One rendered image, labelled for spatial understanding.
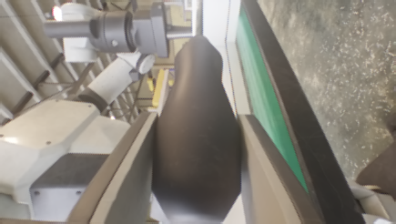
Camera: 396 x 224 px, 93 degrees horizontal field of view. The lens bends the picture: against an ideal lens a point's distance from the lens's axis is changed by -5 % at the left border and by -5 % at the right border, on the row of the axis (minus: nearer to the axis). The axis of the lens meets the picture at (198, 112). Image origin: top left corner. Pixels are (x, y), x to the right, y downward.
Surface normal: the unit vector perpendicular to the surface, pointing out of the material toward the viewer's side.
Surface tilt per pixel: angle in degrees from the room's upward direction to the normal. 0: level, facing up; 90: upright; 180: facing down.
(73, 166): 109
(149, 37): 90
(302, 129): 90
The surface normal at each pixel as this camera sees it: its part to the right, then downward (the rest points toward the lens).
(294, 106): 0.00, -0.66
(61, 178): 0.32, -0.34
